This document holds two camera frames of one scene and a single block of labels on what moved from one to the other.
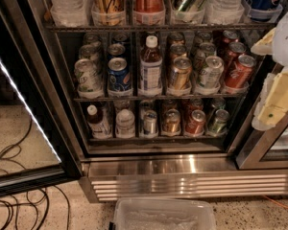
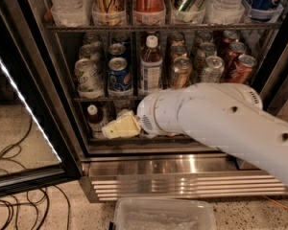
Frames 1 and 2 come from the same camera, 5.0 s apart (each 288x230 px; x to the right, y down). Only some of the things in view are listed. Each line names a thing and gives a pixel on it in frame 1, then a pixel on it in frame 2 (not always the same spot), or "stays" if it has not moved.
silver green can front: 210,77 stays
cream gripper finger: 264,47 -> 126,112
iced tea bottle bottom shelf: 100,126 stays
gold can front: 182,66 stays
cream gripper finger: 279,97 -> 125,125
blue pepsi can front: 118,75 stays
